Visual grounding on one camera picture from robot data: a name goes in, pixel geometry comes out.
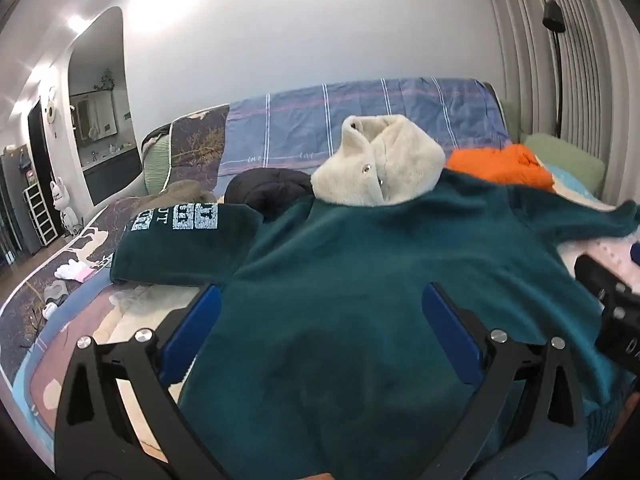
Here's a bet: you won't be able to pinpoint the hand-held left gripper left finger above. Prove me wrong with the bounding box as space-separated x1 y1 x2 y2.
54 284 227 479

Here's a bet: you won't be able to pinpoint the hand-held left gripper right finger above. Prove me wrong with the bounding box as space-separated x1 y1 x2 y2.
415 282 590 479

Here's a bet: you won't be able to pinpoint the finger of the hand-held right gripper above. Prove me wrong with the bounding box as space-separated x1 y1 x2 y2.
574 254 640 317

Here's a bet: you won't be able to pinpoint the green fleece coat cream collar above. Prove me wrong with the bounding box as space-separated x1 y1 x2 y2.
110 114 640 480

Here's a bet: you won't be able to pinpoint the pink cream plush blanket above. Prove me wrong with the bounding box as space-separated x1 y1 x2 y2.
10 180 640 461

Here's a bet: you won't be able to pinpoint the light blue star sheet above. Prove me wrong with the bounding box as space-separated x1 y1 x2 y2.
542 162 603 198

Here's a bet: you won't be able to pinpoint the plain green pillow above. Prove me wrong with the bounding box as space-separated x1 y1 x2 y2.
500 97 524 142
522 132 606 196

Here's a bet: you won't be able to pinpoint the white socks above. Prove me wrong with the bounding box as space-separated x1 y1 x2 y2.
54 259 97 282

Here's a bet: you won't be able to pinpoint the olive brown garment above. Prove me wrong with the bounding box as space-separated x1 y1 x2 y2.
142 179 218 216

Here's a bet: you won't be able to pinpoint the grey cloth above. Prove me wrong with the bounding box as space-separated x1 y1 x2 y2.
42 282 71 319

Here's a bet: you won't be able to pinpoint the orange puffer jacket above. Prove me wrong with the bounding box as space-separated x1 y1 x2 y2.
445 143 557 192

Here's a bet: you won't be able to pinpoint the black puffer jacket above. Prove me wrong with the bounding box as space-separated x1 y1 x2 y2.
224 167 315 222

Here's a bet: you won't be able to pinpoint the green striped pillow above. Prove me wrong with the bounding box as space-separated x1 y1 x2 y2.
140 132 173 196

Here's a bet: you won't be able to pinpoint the dark sink cabinet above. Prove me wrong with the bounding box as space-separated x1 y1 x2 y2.
81 147 146 206

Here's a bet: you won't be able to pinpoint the white bear figurine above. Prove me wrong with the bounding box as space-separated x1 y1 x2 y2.
49 175 82 235

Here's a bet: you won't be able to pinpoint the white shelf rack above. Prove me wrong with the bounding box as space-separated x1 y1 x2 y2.
22 182 59 247

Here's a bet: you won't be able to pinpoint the dark tree print blanket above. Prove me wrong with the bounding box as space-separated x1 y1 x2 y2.
0 105 232 361

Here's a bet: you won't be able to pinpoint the dark tall cabinet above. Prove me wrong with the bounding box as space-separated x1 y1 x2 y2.
0 144 40 257

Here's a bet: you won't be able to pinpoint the blue plaid bedsheet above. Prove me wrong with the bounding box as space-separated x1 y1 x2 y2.
217 77 513 177

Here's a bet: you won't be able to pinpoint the black floor lamp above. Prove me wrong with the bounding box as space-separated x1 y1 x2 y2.
542 0 569 137

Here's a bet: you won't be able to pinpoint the wall mirror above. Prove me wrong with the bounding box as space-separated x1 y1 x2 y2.
70 91 120 142

